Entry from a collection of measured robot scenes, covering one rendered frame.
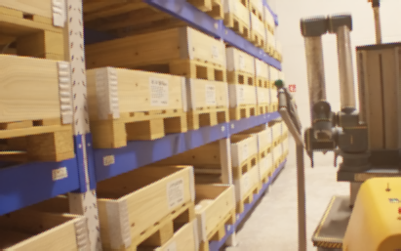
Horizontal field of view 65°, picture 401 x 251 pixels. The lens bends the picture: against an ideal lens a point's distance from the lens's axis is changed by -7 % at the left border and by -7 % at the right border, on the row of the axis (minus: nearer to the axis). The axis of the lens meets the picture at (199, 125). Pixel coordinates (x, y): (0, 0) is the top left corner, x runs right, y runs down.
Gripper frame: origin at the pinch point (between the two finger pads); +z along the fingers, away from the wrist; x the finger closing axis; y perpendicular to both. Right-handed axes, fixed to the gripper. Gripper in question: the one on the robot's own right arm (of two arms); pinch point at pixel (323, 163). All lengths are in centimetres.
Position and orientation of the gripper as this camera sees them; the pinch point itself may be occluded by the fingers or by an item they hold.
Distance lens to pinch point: 207.3
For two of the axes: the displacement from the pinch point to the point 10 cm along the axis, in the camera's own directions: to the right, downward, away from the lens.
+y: 4.8, 3.4, 8.1
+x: -8.7, 0.8, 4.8
